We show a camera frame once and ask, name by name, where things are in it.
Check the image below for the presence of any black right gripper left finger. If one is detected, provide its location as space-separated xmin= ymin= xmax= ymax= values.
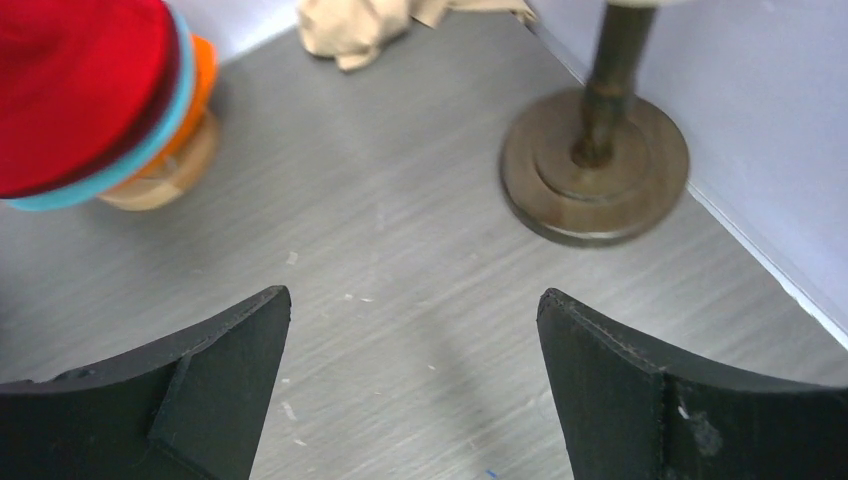
xmin=1 ymin=286 xmax=291 ymax=479

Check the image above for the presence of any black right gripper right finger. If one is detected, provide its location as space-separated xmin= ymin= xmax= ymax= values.
xmin=537 ymin=289 xmax=847 ymax=479

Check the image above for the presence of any wooden hat stand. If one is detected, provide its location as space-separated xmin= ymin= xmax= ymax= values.
xmin=97 ymin=110 xmax=220 ymax=212

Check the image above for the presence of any cyan bucket hat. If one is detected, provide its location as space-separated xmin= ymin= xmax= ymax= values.
xmin=4 ymin=4 xmax=197 ymax=212

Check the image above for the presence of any bright red bucket hat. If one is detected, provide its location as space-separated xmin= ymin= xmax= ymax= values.
xmin=1 ymin=1 xmax=176 ymax=199

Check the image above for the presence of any orange bucket hat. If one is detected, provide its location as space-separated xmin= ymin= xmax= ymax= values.
xmin=110 ymin=34 xmax=218 ymax=190

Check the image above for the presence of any dark red bucket hat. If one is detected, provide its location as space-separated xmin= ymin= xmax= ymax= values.
xmin=1 ymin=9 xmax=182 ymax=200

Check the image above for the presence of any beige crumpled cloth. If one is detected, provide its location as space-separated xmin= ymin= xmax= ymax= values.
xmin=296 ymin=0 xmax=537 ymax=72

